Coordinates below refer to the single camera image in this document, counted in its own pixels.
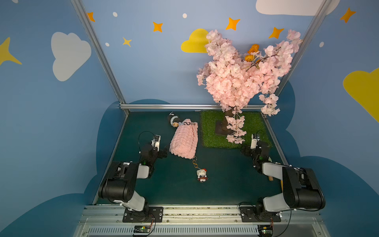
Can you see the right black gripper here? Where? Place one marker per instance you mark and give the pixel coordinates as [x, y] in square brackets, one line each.
[248, 149]

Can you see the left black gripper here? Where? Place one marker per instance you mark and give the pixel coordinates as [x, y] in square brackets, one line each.
[160, 152]

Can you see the pink puffy bag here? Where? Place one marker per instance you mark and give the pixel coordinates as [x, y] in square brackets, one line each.
[185, 140]

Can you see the black penguin plush charm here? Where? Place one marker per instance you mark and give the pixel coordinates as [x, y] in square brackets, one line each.
[174, 120]

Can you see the yellow carabiner clip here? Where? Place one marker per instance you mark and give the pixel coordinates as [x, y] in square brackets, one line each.
[194, 161]

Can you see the white kitty plush charm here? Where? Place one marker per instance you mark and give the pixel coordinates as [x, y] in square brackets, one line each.
[202, 175]

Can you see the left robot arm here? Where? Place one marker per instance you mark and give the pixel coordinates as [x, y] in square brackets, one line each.
[119, 186]

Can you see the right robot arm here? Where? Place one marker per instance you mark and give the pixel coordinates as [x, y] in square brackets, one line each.
[300, 187]

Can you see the green artificial grass mat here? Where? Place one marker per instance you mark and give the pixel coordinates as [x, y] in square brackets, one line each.
[253, 124]

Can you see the left circuit board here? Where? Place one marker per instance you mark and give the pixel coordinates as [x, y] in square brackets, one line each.
[142, 230]

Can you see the circuit board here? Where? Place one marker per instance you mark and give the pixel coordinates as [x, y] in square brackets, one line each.
[265, 231]
[142, 230]

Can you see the right circuit board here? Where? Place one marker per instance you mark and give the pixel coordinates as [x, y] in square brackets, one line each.
[265, 231]

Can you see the pink cherry blossom tree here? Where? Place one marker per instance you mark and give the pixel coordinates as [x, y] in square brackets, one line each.
[233, 79]

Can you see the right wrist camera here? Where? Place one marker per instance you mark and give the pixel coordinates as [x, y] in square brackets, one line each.
[254, 141]

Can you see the brown tree base plate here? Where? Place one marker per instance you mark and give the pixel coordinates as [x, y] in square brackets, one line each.
[221, 128]

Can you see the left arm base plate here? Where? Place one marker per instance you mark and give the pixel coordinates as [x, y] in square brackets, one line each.
[149, 214]

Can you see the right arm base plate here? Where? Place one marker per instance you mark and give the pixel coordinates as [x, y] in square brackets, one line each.
[250, 214]

